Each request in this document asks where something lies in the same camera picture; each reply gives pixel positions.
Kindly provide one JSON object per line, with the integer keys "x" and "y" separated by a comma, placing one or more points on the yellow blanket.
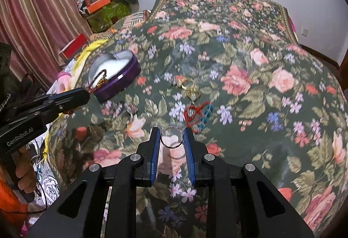
{"x": 85, "y": 52}

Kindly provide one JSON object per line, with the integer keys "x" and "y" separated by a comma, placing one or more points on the striped red curtain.
{"x": 37, "y": 30}

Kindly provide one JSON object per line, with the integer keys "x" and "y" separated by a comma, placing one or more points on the purple heart-shaped tin box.
{"x": 112, "y": 73}

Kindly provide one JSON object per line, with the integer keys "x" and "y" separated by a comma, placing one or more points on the striped patchwork quilt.
{"x": 130, "y": 21}

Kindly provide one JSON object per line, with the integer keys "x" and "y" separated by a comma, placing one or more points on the orange box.
{"x": 93, "y": 7}

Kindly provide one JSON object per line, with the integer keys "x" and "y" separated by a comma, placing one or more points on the floral green bedspread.
{"x": 275, "y": 106}

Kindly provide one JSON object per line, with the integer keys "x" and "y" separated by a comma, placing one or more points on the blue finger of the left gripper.
{"x": 72, "y": 96}

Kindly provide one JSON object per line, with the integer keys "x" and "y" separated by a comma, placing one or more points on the red string ornament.
{"x": 196, "y": 117}

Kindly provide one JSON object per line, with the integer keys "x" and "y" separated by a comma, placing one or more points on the red and white box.
{"x": 73, "y": 47}

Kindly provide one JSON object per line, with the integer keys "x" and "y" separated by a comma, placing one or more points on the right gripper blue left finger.
{"x": 102, "y": 198}

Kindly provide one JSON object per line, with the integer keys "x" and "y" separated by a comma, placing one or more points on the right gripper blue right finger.
{"x": 242, "y": 200}

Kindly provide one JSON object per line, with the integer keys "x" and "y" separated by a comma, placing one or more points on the person's left hand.
{"x": 25, "y": 172}

